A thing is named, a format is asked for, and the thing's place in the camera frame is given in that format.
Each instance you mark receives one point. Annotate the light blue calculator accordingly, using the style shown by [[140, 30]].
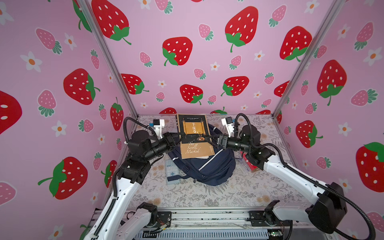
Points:
[[171, 171]]

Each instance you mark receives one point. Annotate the brown Scroll Marked book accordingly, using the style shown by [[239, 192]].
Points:
[[197, 126]]

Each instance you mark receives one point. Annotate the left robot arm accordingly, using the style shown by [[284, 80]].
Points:
[[126, 181]]

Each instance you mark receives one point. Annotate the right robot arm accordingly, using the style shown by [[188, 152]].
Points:
[[326, 206]]

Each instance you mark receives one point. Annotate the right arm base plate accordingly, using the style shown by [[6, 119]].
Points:
[[262, 219]]

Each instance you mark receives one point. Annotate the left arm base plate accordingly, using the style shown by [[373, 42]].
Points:
[[162, 218]]

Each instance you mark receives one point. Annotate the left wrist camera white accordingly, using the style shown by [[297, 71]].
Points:
[[158, 125]]

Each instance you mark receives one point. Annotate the red box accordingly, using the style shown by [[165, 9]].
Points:
[[250, 166]]

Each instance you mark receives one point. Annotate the floral table cloth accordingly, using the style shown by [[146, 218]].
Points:
[[243, 189]]

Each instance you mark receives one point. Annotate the navy blue student backpack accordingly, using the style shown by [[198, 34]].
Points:
[[213, 171]]

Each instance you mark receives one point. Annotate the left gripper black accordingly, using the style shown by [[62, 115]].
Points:
[[168, 142]]

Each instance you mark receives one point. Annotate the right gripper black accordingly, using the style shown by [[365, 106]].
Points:
[[223, 140]]

